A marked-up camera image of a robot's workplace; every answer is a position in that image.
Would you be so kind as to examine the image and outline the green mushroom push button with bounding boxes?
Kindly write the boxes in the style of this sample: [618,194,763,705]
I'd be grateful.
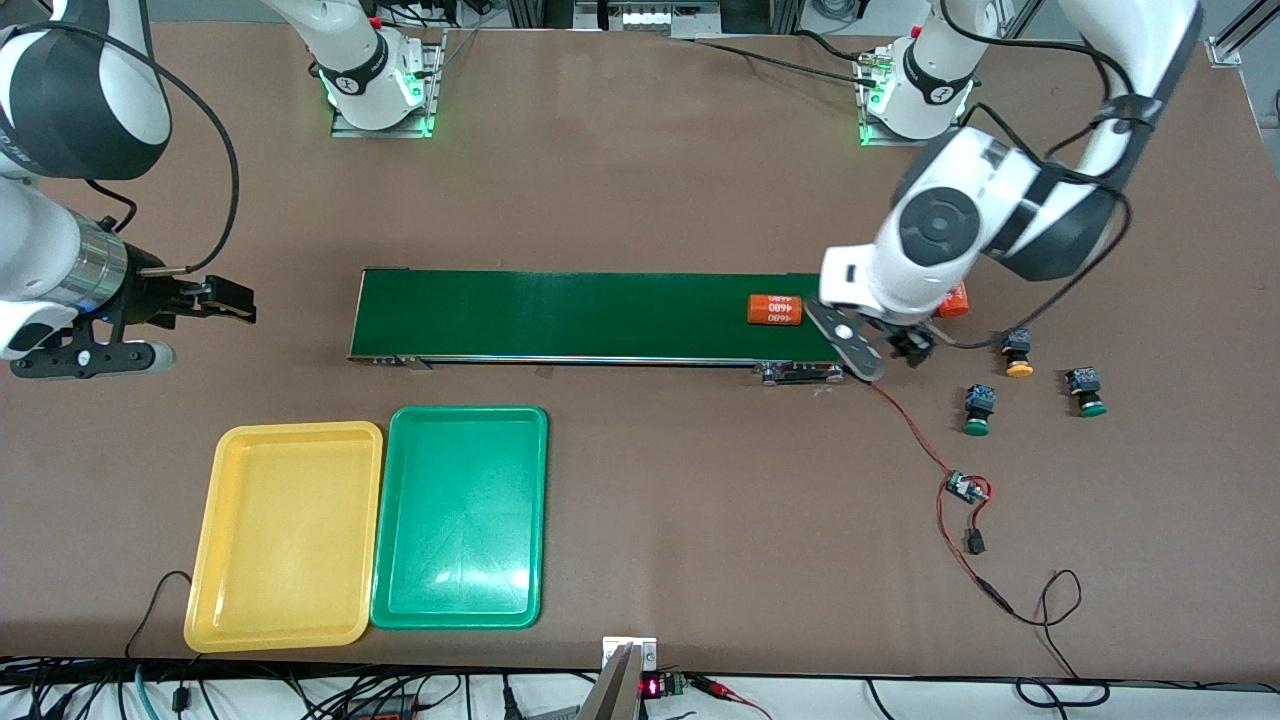
[962,384,998,438]
[1064,366,1109,418]

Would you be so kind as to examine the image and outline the yellow plastic tray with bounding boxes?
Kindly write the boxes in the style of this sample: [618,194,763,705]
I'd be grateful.
[183,421,385,653]

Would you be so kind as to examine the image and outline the green conveyor belt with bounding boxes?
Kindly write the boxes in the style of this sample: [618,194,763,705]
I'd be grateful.
[347,267,846,386]

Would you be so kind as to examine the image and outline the green plastic tray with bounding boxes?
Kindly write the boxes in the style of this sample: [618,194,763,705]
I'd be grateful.
[370,405,550,631]

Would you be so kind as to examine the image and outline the red clip lead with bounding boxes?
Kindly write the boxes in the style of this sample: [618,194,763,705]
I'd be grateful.
[690,675,776,720]

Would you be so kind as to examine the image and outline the silver equipment box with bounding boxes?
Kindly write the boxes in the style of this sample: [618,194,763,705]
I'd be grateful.
[575,0,721,39]

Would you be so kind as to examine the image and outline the grey metal beam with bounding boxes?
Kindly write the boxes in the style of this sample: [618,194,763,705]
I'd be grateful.
[578,645,643,720]

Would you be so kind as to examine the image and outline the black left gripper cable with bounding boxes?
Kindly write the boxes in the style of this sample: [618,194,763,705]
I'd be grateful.
[930,45,1136,351]

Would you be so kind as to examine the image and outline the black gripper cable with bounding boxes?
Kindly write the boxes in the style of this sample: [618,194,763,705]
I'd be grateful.
[930,45,1136,351]
[40,22,242,277]

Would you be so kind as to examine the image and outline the red black conveyor wire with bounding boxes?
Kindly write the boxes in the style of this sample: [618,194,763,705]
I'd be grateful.
[845,368,956,479]

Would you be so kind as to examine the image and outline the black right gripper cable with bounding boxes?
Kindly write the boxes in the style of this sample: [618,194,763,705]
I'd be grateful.
[40,22,242,277]

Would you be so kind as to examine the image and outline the red black power wire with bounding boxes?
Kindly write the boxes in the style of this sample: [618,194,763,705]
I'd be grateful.
[937,495,1013,613]

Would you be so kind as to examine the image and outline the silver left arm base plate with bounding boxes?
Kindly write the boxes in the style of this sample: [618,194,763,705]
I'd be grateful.
[858,50,966,149]

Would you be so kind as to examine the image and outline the black inline switch red lead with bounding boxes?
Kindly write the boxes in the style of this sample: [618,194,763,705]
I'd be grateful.
[965,478,993,557]

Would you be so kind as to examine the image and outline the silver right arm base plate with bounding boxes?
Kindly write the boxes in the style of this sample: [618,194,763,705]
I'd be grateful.
[330,30,446,139]

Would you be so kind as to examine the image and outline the thin black table cable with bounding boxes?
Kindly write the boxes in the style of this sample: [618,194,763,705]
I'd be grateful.
[125,570,193,661]

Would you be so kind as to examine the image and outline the thin black power cable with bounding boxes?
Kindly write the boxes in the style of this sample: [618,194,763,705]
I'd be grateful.
[1005,568,1111,706]

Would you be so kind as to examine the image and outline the black base cable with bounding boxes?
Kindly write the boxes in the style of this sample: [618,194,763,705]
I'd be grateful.
[690,38,881,86]

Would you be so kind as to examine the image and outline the silver mount bracket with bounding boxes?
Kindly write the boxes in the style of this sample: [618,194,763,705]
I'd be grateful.
[603,637,658,673]

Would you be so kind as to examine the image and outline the aluminium frame profile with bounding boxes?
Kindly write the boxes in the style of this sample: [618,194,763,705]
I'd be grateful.
[1207,0,1280,69]

